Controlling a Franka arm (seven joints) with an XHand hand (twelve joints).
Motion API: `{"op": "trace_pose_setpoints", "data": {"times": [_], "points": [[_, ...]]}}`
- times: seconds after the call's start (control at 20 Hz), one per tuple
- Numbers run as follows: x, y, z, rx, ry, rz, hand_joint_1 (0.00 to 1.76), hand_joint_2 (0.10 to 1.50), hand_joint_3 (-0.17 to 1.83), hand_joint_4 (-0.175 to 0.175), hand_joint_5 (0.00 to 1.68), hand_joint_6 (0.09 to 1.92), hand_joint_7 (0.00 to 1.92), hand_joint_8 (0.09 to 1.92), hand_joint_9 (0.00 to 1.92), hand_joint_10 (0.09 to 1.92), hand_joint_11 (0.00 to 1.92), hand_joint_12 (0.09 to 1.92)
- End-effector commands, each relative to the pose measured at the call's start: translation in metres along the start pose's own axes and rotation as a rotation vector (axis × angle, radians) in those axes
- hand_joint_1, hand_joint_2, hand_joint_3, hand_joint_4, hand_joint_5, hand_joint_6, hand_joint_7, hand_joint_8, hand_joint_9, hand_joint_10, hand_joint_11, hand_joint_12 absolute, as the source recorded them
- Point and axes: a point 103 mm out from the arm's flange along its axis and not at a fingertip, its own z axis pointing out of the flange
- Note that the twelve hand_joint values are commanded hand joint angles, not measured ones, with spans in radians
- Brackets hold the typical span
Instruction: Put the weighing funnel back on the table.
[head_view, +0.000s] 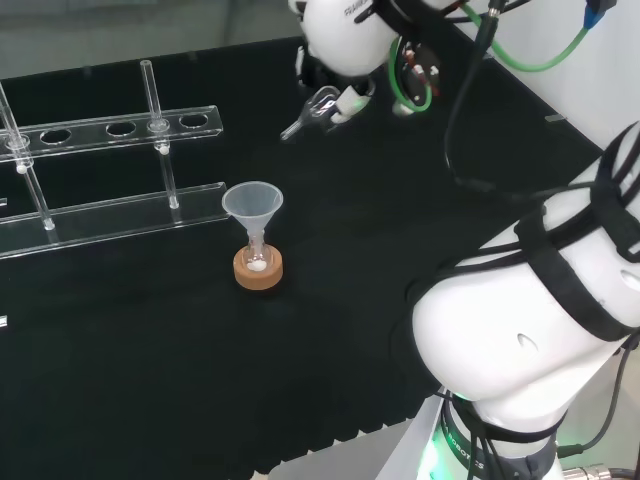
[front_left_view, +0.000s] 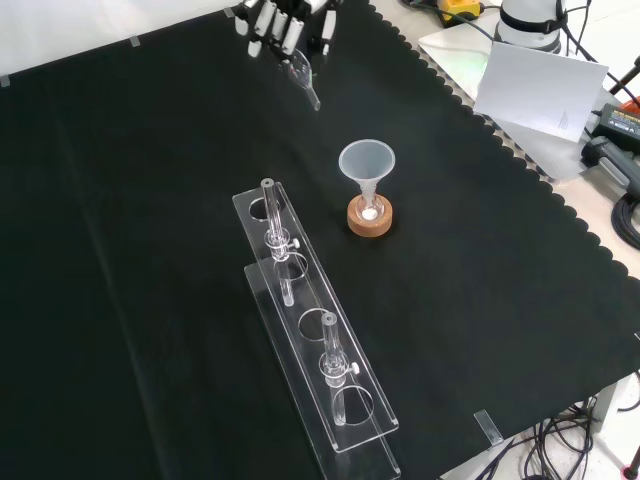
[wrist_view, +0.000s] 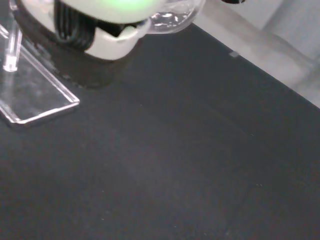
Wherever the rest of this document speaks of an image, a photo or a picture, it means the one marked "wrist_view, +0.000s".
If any black bench cloth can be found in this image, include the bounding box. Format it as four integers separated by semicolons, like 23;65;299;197
0;7;320;240

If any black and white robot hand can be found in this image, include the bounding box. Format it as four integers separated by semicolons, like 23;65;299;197
13;0;171;89

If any clear funnel stand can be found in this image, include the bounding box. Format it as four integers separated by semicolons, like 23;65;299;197
0;0;81;129

